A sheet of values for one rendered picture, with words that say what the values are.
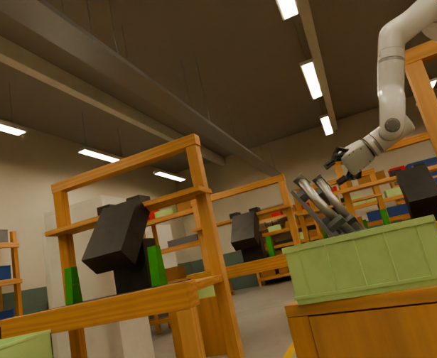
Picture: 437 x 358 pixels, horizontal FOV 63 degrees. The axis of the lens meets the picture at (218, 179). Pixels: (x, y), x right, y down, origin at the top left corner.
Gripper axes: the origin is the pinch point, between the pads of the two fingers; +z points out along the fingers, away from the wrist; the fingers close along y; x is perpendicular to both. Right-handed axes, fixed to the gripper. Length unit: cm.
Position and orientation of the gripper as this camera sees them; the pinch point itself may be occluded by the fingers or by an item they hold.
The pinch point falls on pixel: (333, 174)
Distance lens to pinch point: 141.7
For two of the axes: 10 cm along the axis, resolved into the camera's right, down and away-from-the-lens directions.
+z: -7.6, 6.0, 2.4
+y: -6.4, -6.5, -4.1
